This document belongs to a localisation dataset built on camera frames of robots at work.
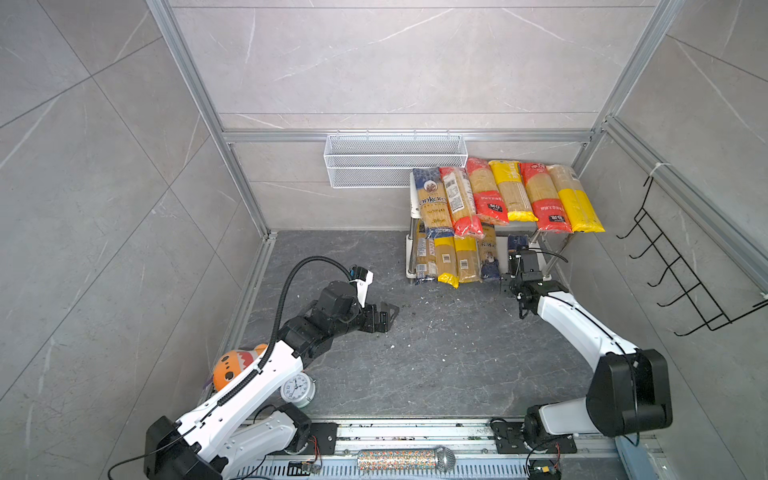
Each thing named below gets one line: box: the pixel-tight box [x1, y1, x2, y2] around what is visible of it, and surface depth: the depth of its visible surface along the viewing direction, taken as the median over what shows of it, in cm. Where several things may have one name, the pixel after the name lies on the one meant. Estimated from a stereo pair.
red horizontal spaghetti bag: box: [519, 163, 572, 234], surface depth 79 cm
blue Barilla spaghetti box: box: [507, 234, 529, 253], surface depth 99 cm
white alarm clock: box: [280, 372, 316, 409], surface depth 79 cm
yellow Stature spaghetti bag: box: [488, 160, 539, 222], surface depth 81 cm
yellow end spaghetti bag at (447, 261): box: [433, 236, 460, 289], surface depth 100 cm
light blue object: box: [614, 434, 661, 480], surface depth 71 cm
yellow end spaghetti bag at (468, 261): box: [454, 235, 483, 284], surface depth 100 cm
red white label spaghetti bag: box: [439, 167, 485, 239], surface depth 76 cm
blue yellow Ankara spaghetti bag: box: [412, 167, 455, 240], surface depth 77 cm
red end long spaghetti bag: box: [467, 157, 509, 226], surface depth 78 cm
